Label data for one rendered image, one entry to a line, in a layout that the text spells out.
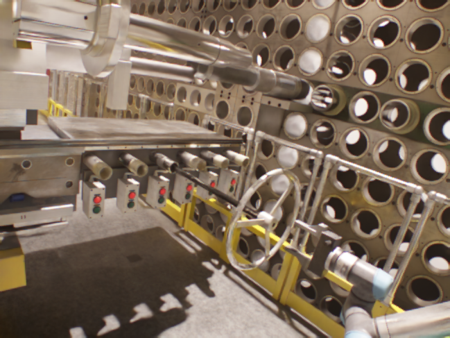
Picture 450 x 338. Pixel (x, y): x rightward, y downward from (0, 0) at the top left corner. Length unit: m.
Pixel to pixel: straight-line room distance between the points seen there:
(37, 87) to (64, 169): 0.38
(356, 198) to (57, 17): 2.29
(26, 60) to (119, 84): 0.43
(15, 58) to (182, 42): 0.65
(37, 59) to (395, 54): 2.24
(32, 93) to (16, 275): 0.69
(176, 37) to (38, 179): 0.83
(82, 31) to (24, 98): 0.35
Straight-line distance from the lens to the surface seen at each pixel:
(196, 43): 1.39
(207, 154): 1.75
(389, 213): 2.54
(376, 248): 2.64
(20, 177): 1.42
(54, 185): 1.46
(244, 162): 1.85
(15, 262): 1.31
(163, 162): 1.48
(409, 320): 0.86
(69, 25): 1.12
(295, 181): 1.12
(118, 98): 1.54
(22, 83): 1.29
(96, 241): 2.45
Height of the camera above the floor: 1.30
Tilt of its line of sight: 17 degrees down
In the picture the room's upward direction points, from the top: 11 degrees clockwise
